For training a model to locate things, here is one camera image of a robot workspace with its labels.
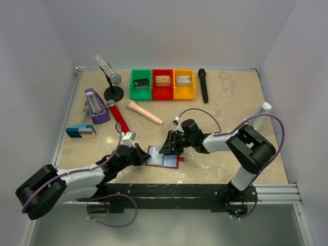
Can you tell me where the red microphone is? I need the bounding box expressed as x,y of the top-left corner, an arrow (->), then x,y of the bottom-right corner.
107,99 -> 130,135

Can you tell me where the black microphone stand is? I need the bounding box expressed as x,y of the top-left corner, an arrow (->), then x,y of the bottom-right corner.
104,75 -> 124,102

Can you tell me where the tan card in red bin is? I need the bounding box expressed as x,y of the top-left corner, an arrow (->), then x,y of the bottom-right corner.
155,75 -> 171,87

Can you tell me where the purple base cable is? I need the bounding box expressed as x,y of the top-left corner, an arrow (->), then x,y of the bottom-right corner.
86,193 -> 138,228

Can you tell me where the silver VIP card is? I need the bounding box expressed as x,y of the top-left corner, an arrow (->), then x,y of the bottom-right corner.
148,146 -> 164,166

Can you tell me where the silver card in yellow bin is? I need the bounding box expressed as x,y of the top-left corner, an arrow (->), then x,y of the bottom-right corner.
176,75 -> 192,86

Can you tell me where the red leather card holder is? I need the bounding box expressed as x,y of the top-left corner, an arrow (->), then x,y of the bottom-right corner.
146,146 -> 185,169

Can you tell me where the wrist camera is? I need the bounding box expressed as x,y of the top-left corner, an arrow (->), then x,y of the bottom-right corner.
172,116 -> 181,129
121,131 -> 136,148

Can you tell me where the red plastic bin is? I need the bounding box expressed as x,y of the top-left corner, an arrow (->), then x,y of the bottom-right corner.
152,69 -> 174,100

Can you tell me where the black card in green bin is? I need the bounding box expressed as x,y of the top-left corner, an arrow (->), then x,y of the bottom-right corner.
134,78 -> 150,90

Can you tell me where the aluminium frame rail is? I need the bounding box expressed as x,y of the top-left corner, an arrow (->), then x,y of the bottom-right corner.
20,67 -> 85,246

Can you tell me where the glitter microphone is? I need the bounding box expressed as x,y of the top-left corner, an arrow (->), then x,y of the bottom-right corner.
94,55 -> 121,85

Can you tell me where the pink microphone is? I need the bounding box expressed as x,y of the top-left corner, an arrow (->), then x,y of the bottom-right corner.
126,99 -> 163,125

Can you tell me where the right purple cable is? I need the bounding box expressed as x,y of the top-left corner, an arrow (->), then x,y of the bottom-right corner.
176,108 -> 285,185

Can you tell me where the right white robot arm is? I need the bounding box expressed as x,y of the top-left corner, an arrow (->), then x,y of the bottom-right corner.
159,119 -> 277,192

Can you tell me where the blue grey block tool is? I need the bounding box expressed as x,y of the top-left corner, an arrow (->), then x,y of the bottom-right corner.
66,125 -> 96,138

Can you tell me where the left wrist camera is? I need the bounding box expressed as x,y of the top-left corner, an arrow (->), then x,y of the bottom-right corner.
121,131 -> 136,148

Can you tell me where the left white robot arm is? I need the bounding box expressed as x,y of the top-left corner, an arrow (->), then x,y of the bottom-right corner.
15,144 -> 151,220

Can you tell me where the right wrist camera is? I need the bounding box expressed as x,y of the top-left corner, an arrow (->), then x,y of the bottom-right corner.
172,116 -> 181,129

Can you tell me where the green plastic bin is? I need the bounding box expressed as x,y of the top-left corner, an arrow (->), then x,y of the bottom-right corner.
129,69 -> 152,100

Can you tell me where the black microphone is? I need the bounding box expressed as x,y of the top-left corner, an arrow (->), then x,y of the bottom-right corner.
198,69 -> 209,104

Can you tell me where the purple metronome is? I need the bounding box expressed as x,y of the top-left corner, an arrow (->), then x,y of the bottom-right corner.
85,88 -> 110,125

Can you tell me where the grey orange small tool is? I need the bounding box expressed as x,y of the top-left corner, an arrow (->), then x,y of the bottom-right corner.
81,101 -> 89,125

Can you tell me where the yellow plastic bin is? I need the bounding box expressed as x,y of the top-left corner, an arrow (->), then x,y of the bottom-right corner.
173,69 -> 196,100

